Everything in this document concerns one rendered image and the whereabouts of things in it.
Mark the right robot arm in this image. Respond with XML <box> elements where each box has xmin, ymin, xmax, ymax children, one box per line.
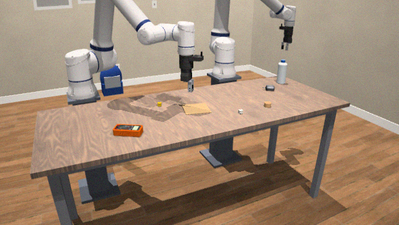
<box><xmin>65</xmin><ymin>0</ymin><xmax>195</xmax><ymax>100</ymax></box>

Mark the tan cylinder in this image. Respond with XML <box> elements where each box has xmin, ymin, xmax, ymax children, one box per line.
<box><xmin>264</xmin><ymin>101</ymin><xmax>271</xmax><ymax>108</ymax></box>

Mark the tan flat mat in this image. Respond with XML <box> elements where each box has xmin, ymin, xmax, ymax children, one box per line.
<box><xmin>182</xmin><ymin>103</ymin><xmax>211</xmax><ymax>115</ymax></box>

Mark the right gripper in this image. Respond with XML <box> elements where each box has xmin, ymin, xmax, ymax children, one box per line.
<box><xmin>177</xmin><ymin>47</ymin><xmax>204</xmax><ymax>93</ymax></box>

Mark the orange digital multimeter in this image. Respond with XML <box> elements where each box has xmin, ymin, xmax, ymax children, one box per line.
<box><xmin>113</xmin><ymin>124</ymin><xmax>143</xmax><ymax>137</ymax></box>

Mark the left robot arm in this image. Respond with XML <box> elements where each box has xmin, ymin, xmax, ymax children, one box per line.
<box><xmin>209</xmin><ymin>0</ymin><xmax>296</xmax><ymax>78</ymax></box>

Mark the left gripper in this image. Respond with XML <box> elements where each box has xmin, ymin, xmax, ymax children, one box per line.
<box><xmin>279</xmin><ymin>21</ymin><xmax>295</xmax><ymax>51</ymax></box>

